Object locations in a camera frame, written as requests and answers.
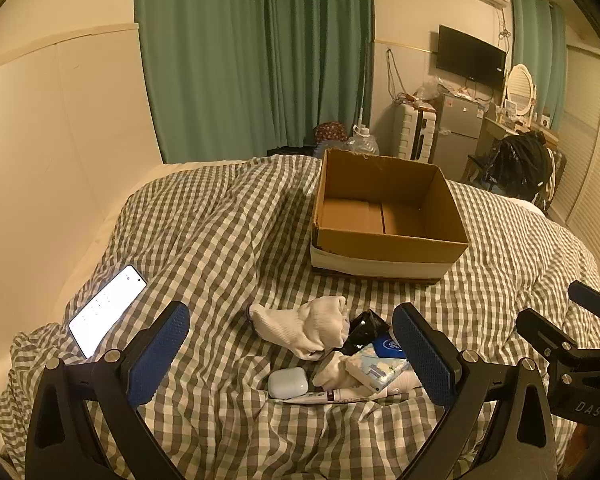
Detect brown cardboard box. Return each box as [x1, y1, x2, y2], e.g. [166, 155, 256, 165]
[310, 148, 470, 287]

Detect tissue packet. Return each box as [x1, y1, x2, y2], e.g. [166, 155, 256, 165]
[345, 349, 412, 394]

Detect grey small fridge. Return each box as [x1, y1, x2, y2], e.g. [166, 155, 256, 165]
[437, 92, 486, 178]

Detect wooden desk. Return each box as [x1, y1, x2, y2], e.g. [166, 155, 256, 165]
[475, 117, 558, 161]

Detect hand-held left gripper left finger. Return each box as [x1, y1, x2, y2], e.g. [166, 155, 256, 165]
[27, 301, 191, 480]

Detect clear plastic bag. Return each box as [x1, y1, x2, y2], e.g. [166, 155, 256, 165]
[414, 77, 441, 103]

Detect wide green curtain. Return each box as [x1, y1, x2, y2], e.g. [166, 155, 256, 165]
[134, 0, 376, 165]

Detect dark clothes pile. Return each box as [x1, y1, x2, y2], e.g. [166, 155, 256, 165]
[482, 132, 556, 198]

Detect wall cable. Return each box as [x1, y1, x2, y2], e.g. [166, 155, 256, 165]
[386, 49, 401, 101]

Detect white oval mirror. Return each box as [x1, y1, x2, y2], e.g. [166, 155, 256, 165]
[500, 64, 538, 122]

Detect black plastic packet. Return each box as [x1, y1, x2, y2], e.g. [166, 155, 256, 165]
[341, 311, 392, 356]

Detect black wall television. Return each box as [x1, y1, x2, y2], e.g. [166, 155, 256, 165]
[436, 25, 508, 90]

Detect white louvered wardrobe doors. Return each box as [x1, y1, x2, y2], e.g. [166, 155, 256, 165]
[550, 45, 600, 281]

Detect white suitcase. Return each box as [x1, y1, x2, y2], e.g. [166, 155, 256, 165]
[393, 102, 438, 163]

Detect blue round cream tin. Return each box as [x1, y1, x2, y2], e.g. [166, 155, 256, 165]
[371, 336, 408, 361]

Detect white cream tube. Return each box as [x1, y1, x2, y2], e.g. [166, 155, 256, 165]
[282, 389, 381, 405]

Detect white smartphone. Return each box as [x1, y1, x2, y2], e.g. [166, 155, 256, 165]
[69, 265, 148, 359]

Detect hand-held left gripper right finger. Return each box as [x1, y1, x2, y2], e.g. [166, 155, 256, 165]
[392, 302, 558, 480]

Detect white earbuds case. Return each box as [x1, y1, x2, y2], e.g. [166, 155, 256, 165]
[268, 368, 309, 400]

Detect white sock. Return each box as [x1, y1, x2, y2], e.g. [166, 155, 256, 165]
[248, 296, 351, 361]
[311, 351, 348, 390]

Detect clear large water bottle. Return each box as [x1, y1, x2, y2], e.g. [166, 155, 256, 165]
[345, 125, 380, 157]

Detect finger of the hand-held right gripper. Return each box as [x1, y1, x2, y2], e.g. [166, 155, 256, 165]
[516, 308, 581, 361]
[568, 281, 600, 322]

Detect narrow green curtain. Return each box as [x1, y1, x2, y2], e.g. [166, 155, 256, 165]
[510, 0, 567, 131]

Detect floral bag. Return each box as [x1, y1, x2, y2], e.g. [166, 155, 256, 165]
[313, 121, 348, 147]

